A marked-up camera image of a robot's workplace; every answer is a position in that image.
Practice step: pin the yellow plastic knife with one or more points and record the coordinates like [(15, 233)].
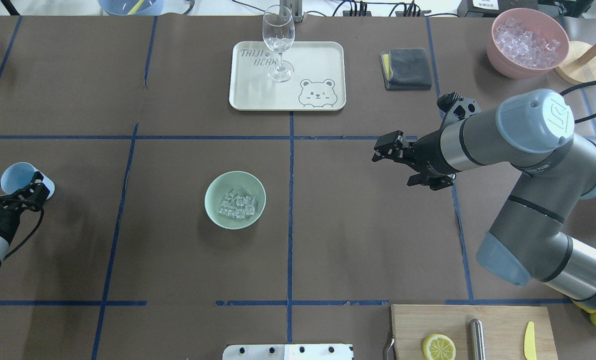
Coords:
[(529, 342)]

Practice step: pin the grey and yellow cloth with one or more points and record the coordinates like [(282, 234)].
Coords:
[(406, 69)]

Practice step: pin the aluminium frame post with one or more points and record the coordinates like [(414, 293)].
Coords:
[(296, 9)]

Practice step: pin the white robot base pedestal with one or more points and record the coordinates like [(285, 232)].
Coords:
[(304, 351)]

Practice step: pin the wooden stand with base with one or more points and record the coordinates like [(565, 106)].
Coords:
[(579, 66)]

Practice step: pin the blue bowl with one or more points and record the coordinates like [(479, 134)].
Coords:
[(121, 7)]

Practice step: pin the clear wine glass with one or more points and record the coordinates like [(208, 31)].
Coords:
[(278, 32)]

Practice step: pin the yellow plastic fork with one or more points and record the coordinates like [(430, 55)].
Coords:
[(136, 7)]

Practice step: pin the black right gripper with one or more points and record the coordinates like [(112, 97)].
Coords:
[(426, 152)]

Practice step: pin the half lemon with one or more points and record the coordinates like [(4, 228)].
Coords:
[(438, 346)]

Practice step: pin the ice cubes in green bowl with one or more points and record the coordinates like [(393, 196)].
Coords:
[(237, 205)]

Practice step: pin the pink bowl of ice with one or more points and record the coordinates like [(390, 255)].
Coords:
[(525, 43)]

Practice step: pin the steel muddler with black cap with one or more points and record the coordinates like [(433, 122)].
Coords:
[(477, 339)]

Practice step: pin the light blue plastic cup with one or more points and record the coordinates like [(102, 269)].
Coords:
[(19, 175)]

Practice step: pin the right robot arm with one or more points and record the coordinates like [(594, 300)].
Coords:
[(535, 133)]

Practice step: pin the light green bowl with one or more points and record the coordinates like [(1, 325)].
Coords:
[(241, 181)]

